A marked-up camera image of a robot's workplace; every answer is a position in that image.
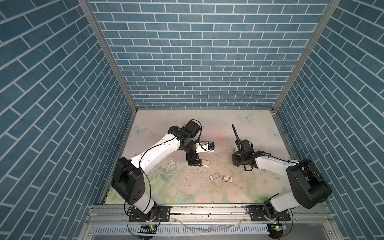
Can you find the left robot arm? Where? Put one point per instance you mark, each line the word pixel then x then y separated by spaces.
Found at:
pixel 130 173

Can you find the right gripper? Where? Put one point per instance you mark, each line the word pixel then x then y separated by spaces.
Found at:
pixel 234 156

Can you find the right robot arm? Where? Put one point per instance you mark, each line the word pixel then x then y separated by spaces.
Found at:
pixel 308 187

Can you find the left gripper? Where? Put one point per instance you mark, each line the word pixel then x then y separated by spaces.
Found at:
pixel 194 162

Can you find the red staple box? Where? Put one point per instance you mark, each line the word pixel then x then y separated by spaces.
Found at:
pixel 227 179

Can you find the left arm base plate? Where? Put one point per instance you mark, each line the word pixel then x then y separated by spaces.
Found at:
pixel 161 213

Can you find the pink white mini stapler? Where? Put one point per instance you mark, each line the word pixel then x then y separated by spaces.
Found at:
pixel 205 163

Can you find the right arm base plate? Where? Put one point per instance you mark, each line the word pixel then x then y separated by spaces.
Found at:
pixel 260 213

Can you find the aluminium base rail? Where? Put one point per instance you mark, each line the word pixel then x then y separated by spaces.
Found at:
pixel 221 214

